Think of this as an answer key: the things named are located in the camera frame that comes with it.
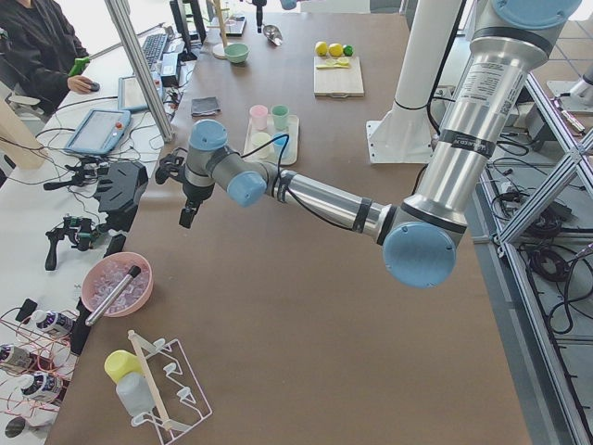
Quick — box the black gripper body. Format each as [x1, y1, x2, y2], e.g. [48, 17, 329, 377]
[251, 0, 267, 9]
[155, 147, 214, 211]

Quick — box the cream plastic cup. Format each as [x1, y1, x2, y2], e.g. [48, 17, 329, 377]
[251, 132, 271, 159]

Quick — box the pink plastic cup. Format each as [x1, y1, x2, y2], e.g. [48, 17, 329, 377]
[249, 104, 269, 131]

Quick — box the green plastic cup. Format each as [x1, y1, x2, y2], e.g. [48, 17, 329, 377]
[271, 105, 289, 131]

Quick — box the blue plastic cup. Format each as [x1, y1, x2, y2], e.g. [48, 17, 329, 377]
[272, 133, 290, 159]

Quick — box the beige rabbit tray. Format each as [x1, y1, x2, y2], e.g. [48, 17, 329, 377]
[243, 114, 299, 166]

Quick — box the steel ice scoop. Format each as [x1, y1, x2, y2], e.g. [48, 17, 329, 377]
[262, 24, 284, 46]

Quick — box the green bowl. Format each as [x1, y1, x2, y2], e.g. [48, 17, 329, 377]
[224, 43, 249, 64]

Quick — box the wooden cup tree stand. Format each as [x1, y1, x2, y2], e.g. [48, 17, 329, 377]
[208, 0, 238, 59]

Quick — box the grey folded cloth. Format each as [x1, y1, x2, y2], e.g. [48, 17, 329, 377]
[191, 96, 221, 117]

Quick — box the steel muddler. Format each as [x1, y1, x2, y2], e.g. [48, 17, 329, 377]
[84, 265, 142, 326]

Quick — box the teach pendant tablet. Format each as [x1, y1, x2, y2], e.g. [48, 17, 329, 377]
[64, 108, 132, 156]

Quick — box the yellow plastic knife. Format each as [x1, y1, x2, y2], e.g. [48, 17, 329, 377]
[315, 64, 350, 70]

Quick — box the yellow lemon left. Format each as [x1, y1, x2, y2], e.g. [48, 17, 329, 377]
[328, 43, 344, 57]

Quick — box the bamboo cutting board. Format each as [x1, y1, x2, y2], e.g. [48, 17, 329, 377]
[313, 56, 365, 97]

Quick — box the pink bowl with ice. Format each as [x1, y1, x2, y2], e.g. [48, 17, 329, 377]
[81, 251, 155, 319]

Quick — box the yellow cup on rack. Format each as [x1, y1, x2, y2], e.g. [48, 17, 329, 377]
[104, 350, 143, 384]

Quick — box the bottle with label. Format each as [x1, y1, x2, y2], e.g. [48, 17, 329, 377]
[31, 310, 74, 338]

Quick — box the seated person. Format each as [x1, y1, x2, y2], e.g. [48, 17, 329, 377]
[1, 1, 94, 114]

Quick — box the grey cup on rack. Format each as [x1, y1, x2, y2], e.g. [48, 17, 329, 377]
[116, 372, 156, 417]

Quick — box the white wire cup rack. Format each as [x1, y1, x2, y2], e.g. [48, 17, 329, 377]
[128, 330, 213, 444]

